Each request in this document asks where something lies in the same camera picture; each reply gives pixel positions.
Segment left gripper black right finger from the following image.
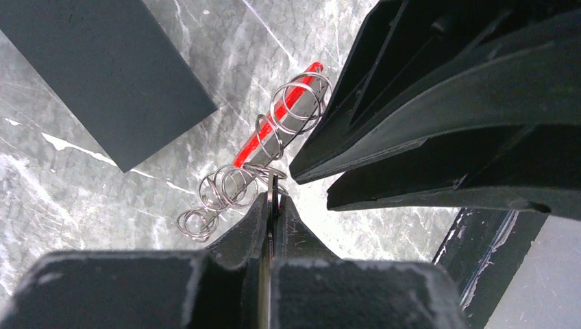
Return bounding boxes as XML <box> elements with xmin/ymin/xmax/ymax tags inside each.
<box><xmin>274</xmin><ymin>197</ymin><xmax>341</xmax><ymax>268</ymax></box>

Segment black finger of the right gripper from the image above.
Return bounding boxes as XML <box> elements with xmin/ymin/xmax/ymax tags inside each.
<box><xmin>327</xmin><ymin>125</ymin><xmax>580</xmax><ymax>219</ymax></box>

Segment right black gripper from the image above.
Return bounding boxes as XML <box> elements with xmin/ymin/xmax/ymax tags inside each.
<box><xmin>290</xmin><ymin>1</ymin><xmax>580</xmax><ymax>184</ymax></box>

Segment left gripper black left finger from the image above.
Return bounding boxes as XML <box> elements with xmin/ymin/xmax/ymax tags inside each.
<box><xmin>205</xmin><ymin>193</ymin><xmax>269</xmax><ymax>271</ymax></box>

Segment red and white keychain tag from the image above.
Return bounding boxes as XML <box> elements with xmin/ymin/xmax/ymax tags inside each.
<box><xmin>176</xmin><ymin>62</ymin><xmax>332</xmax><ymax>242</ymax></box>

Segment black rectangular block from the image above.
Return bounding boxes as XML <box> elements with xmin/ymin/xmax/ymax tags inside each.
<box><xmin>1</xmin><ymin>1</ymin><xmax>217</xmax><ymax>172</ymax></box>

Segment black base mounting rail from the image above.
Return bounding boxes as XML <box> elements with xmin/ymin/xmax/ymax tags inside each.
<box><xmin>432</xmin><ymin>208</ymin><xmax>548</xmax><ymax>328</ymax></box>

